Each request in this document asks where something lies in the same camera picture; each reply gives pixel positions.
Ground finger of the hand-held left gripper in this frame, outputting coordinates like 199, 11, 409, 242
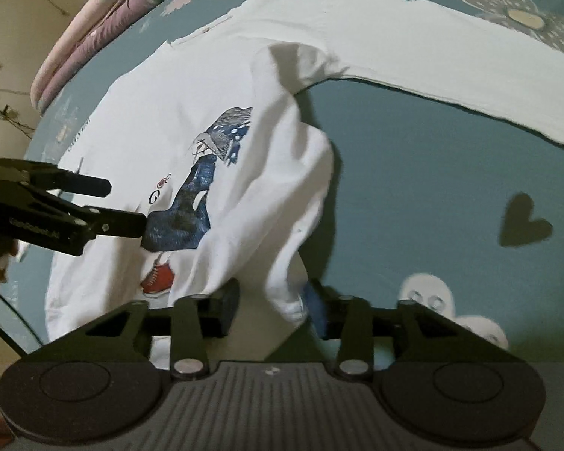
26, 162, 112, 199
77, 206, 148, 241

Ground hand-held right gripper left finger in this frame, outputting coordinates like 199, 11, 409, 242
36, 278, 241, 381

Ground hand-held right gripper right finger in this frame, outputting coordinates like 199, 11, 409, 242
302, 279, 515, 380

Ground white printed shirt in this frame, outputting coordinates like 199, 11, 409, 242
44, 0, 564, 372

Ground purple floral quilt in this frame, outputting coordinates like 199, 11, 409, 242
40, 0, 208, 114

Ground black wall cables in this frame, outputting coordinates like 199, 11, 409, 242
0, 82, 35, 142

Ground black cable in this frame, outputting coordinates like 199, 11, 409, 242
0, 291, 31, 355

